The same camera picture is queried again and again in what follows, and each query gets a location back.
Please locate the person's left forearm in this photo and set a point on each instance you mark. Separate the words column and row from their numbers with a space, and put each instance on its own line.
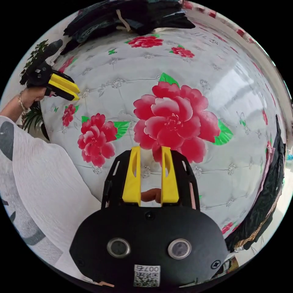
column 12, row 109

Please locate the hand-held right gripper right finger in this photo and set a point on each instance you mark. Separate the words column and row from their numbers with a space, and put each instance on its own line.
column 169, row 183

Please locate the pile of clothes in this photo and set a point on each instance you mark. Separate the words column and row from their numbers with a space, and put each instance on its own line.
column 266, row 196
column 119, row 20

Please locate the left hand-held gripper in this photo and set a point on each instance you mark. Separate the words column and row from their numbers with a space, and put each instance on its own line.
column 37, row 76

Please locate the person's left hand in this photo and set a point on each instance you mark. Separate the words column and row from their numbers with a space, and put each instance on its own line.
column 34, row 97

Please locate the person's right hand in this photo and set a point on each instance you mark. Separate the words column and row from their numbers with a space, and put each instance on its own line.
column 150, row 196

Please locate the person's body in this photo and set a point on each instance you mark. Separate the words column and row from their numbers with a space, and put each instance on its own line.
column 39, row 174

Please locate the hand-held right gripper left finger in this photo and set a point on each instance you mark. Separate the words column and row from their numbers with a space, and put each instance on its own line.
column 131, row 180

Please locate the bed with floral quilt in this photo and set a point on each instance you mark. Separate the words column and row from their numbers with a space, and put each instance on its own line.
column 142, row 66

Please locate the green houseplant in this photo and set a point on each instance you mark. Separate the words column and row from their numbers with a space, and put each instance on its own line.
column 32, row 120

